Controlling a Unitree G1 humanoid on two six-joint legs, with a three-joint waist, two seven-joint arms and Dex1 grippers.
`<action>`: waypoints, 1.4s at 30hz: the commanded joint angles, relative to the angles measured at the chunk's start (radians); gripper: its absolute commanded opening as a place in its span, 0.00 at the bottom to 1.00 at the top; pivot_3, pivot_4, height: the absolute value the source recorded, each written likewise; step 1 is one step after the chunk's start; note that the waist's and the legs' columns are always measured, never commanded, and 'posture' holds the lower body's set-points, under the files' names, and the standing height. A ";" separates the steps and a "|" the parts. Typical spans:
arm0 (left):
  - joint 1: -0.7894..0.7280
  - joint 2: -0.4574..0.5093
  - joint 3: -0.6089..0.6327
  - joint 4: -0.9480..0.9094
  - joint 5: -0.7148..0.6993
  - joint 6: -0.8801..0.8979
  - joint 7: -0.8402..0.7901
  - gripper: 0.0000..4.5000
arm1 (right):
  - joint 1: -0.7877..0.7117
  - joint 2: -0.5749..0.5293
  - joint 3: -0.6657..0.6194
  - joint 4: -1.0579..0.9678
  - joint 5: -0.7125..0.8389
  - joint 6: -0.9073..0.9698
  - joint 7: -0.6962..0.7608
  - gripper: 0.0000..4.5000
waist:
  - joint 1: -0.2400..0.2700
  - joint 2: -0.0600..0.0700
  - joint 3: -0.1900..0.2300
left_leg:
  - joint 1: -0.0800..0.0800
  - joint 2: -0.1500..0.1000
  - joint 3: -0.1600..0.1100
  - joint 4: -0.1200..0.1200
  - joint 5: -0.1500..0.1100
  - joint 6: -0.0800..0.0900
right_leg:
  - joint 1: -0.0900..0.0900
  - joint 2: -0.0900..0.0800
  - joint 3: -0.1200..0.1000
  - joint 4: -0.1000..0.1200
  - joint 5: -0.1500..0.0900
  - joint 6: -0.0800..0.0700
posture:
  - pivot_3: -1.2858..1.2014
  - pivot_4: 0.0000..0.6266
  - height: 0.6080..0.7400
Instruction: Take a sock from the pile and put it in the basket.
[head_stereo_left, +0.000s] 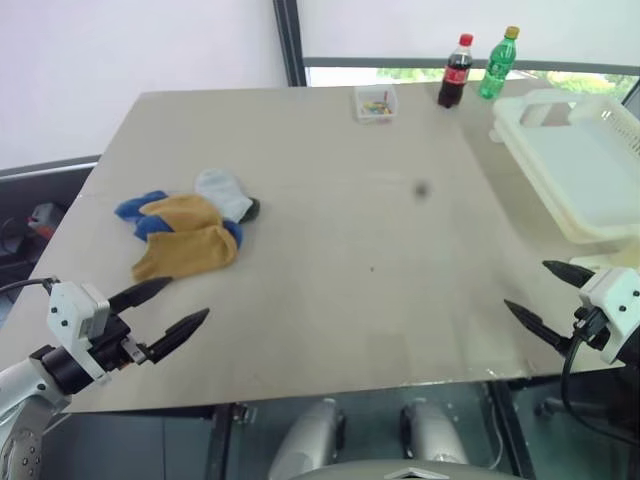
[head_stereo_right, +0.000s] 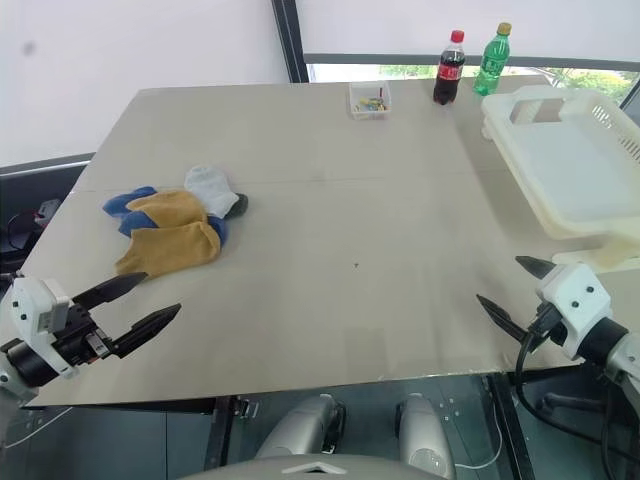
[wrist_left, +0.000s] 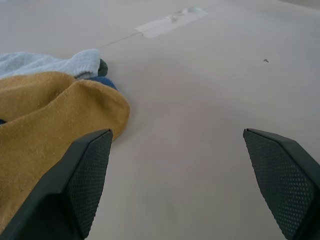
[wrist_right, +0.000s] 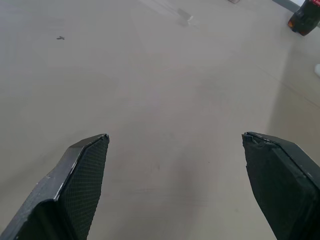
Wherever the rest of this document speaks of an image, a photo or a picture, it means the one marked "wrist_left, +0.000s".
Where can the clear tape strip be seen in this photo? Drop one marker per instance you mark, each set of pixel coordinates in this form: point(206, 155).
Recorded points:
point(162, 25)

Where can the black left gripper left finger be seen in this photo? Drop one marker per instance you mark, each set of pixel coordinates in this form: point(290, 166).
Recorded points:
point(62, 190)

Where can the small dark screw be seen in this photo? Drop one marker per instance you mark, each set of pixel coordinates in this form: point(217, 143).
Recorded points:
point(266, 60)

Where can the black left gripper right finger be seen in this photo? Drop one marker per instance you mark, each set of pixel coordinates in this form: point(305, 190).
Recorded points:
point(287, 180)

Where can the mustard yellow sock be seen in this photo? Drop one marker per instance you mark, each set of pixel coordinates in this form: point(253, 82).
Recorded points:
point(50, 112)

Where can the dark green sock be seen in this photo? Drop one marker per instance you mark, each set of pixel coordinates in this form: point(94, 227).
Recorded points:
point(103, 67)

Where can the light blue sock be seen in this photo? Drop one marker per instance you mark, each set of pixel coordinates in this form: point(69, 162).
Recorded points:
point(37, 62)

